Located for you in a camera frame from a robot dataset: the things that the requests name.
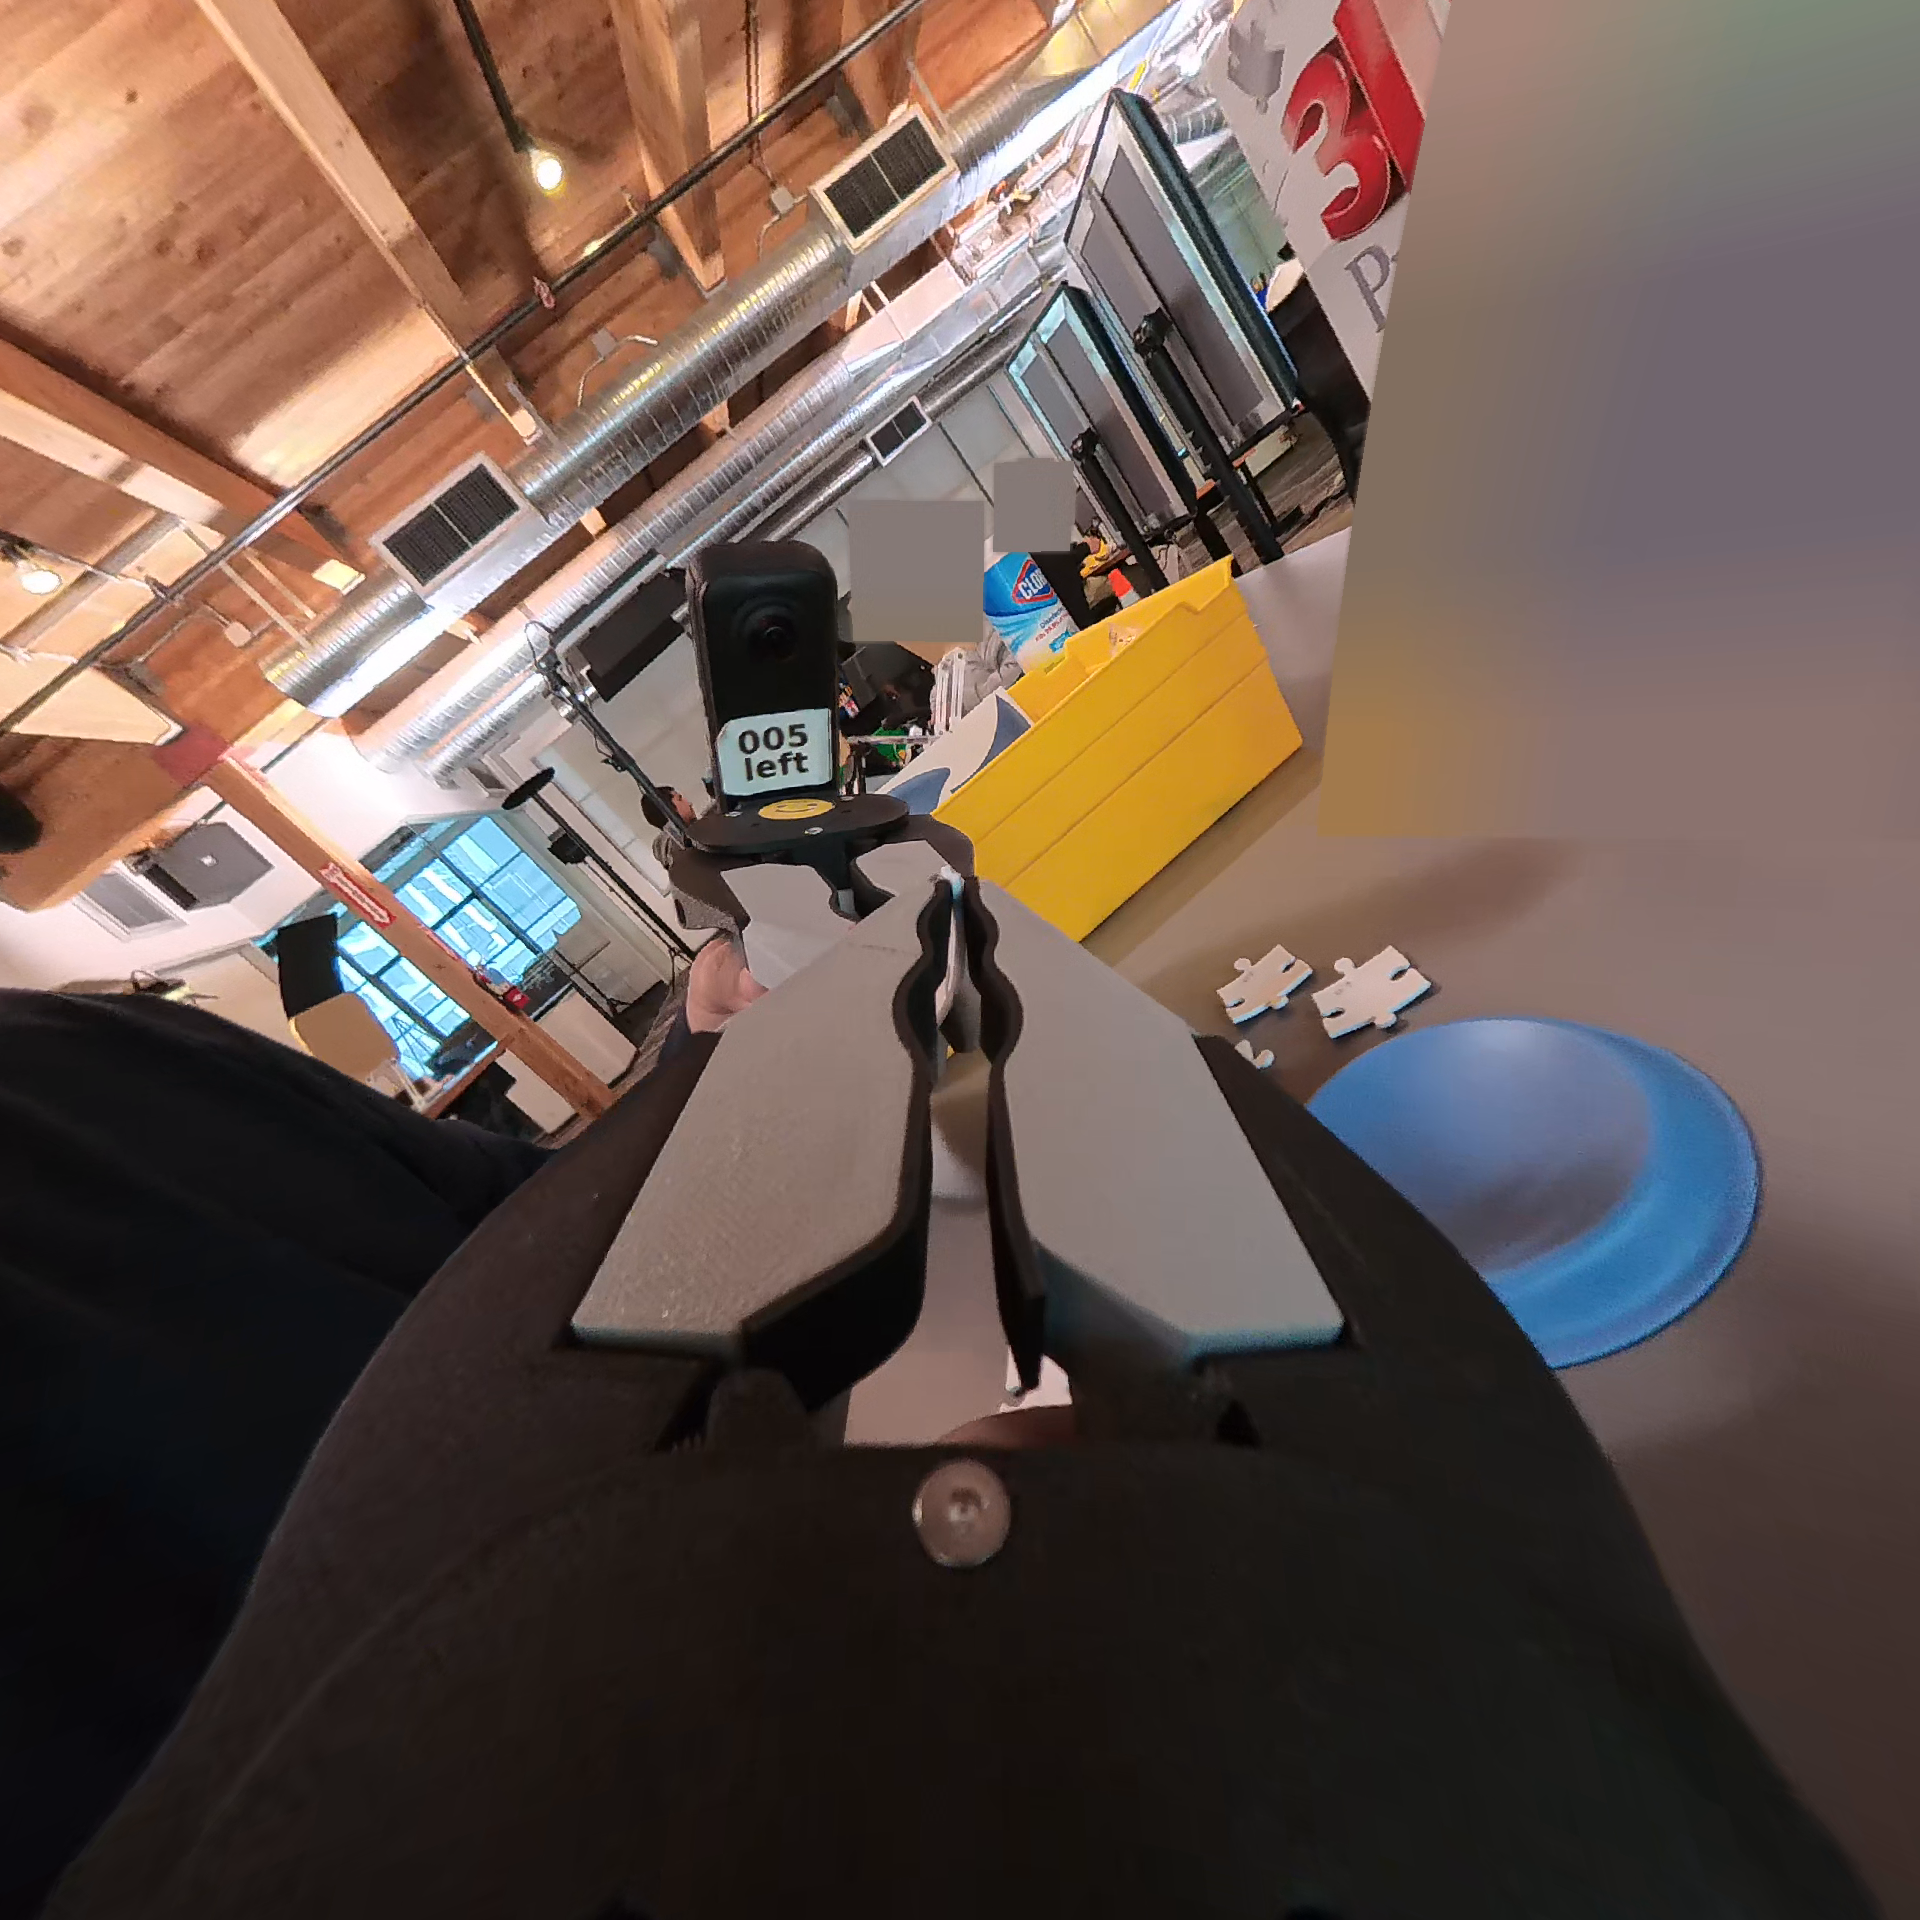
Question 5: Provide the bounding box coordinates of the person's dark clothing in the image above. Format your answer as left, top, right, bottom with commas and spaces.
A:
0, 988, 707, 1920

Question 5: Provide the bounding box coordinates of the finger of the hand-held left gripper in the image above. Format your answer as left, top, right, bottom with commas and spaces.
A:
744, 843, 944, 994

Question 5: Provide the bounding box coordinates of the disinfecting wipes canister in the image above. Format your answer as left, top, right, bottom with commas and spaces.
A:
981, 550, 1101, 673

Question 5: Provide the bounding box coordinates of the blue round puzzle stand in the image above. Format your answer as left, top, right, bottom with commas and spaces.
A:
1303, 1015, 1761, 1372

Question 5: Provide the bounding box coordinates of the display board on stand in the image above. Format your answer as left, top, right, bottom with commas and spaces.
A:
1002, 281, 1194, 595
1063, 86, 1311, 579

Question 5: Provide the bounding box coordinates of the white vent grille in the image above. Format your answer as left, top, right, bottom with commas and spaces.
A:
809, 105, 960, 252
368, 454, 528, 596

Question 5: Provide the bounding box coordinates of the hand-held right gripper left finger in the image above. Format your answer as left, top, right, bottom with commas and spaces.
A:
570, 877, 963, 1415

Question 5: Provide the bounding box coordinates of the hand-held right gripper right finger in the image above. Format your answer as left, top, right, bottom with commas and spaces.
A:
954, 877, 1346, 1396

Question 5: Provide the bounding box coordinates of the yellow plastic bin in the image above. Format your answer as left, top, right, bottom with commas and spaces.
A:
930, 556, 1305, 945

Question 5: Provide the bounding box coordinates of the window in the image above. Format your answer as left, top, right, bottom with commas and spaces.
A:
264, 813, 586, 1051

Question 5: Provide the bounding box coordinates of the person's left hand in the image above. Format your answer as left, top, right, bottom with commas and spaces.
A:
686, 945, 770, 1041

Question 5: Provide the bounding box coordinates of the puzzle box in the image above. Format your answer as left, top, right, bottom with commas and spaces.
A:
1208, 0, 1451, 437

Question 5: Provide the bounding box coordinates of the white sheet with blue shapes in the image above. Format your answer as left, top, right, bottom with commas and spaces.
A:
883, 701, 1040, 821

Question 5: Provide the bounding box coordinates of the silver air duct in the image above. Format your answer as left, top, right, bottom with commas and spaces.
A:
264, 82, 1158, 722

